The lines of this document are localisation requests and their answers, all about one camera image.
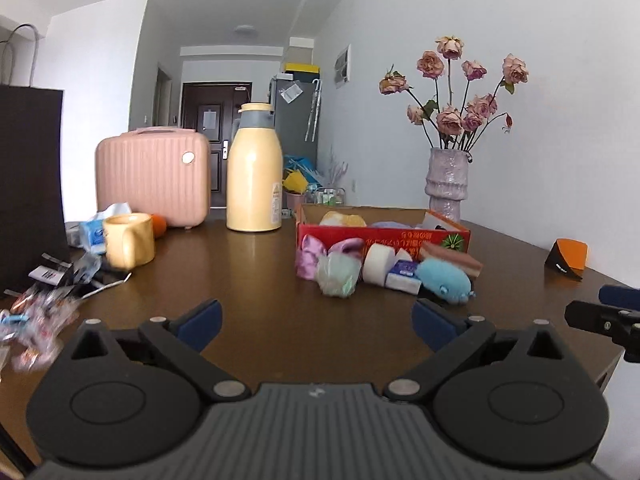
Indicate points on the paper note on refrigerator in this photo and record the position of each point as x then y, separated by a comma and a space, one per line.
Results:
291, 92

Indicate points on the blue white tissue pack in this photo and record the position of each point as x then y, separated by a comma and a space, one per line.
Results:
402, 277

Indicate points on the pink suitcase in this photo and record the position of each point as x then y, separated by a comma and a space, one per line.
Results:
150, 180

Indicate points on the pink brown layered sponge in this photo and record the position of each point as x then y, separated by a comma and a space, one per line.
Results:
450, 257

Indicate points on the open blue tissue pack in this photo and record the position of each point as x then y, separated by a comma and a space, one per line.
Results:
95, 235

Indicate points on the orange tangerine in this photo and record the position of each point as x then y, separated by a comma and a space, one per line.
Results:
159, 225

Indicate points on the red cardboard box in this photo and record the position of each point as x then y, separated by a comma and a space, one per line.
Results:
390, 237

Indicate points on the dark brown door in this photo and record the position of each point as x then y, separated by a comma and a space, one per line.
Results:
210, 150

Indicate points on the clear plastic container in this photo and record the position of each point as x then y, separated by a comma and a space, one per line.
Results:
327, 196

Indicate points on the yellow mug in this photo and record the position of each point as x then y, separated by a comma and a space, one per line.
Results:
127, 240

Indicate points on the pale dried twigs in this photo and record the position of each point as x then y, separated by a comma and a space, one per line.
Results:
335, 167

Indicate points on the lilac ceramic vase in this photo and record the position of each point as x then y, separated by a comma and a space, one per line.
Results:
447, 180

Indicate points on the green toy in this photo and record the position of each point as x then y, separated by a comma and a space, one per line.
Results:
340, 275

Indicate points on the dried pink roses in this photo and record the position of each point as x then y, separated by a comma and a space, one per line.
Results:
450, 120

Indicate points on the orange black wedge holder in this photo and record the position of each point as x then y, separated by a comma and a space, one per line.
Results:
572, 255

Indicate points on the scattered foil packets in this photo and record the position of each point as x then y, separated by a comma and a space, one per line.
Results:
80, 272

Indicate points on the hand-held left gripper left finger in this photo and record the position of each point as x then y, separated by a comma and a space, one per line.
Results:
202, 322

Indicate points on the round ceiling lamp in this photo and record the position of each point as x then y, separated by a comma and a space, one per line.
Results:
246, 30

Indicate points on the grey refrigerator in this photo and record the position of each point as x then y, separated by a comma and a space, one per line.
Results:
295, 125

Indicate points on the pile of candy wrappers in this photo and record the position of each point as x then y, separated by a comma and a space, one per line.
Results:
35, 325

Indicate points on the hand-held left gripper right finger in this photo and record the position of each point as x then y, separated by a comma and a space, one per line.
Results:
434, 325

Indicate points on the black paper bag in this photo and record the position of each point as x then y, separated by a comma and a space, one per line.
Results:
30, 185

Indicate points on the yellow plastic item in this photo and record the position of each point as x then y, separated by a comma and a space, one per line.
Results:
294, 182

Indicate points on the yellow box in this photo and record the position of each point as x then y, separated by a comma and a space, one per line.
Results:
301, 68

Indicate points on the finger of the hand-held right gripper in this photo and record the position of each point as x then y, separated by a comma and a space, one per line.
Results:
587, 315
620, 295

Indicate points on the blue plush toy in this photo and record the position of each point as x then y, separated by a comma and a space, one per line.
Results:
442, 280

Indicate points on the white round sponge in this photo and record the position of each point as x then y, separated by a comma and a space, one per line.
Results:
379, 265

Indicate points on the yellow thermos jug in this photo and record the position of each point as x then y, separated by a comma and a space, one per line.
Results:
252, 180

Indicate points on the white umbrella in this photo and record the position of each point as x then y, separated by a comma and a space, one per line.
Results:
314, 110

